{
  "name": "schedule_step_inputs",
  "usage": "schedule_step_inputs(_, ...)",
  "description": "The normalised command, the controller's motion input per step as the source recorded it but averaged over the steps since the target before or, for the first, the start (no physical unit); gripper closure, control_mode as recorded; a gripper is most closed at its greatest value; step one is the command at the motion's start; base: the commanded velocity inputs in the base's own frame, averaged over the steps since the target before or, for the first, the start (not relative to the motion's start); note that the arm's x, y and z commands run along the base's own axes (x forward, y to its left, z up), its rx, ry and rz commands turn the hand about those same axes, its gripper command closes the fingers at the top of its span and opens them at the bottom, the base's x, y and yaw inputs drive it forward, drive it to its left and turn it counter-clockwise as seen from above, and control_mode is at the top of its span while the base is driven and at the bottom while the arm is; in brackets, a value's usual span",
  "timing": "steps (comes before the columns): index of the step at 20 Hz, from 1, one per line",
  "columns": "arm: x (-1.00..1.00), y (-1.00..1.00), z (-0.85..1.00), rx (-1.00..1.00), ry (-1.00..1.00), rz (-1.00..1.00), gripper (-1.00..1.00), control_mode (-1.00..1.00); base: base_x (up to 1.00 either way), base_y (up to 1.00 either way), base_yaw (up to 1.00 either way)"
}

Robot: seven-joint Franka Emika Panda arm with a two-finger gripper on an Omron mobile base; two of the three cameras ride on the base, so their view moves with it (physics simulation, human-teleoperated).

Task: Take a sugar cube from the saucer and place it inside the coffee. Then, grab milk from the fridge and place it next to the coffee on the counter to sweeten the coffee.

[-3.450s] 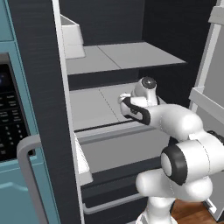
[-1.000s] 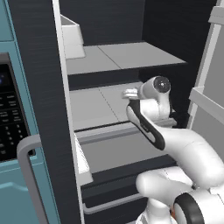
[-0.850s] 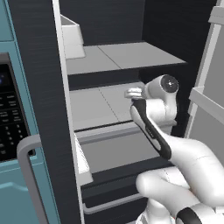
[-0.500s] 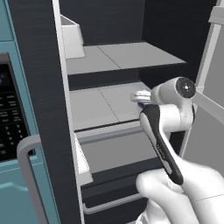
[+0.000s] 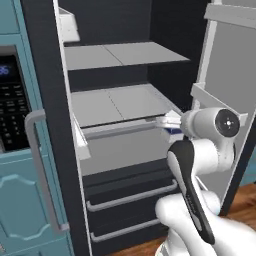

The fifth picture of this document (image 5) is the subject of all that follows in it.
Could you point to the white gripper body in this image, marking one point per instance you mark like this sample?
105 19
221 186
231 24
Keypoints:
171 119

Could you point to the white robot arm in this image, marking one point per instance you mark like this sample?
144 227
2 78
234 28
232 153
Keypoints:
213 156

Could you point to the white and blue milk carton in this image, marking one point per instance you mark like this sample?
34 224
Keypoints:
176 130

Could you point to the grey fridge crisper drawer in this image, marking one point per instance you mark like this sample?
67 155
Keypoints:
126 150

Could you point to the grey fridge shelf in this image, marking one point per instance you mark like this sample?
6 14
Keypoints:
120 55
116 103

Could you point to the grey right fridge door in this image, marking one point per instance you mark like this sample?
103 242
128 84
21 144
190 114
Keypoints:
226 66

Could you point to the black fridge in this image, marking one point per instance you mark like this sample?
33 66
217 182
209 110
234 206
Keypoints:
126 26

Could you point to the black left fridge door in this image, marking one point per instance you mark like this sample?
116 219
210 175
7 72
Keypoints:
53 100

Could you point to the grey door bin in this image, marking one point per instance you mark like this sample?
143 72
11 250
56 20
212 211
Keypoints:
208 96
230 15

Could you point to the black freezer drawer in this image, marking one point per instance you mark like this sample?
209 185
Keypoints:
126 226
130 188

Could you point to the white door bin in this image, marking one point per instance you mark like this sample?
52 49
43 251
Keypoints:
81 140
68 25

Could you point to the black built-in microwave oven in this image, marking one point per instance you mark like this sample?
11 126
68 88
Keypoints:
13 103

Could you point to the teal cupboard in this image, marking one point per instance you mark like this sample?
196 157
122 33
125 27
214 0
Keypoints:
20 200

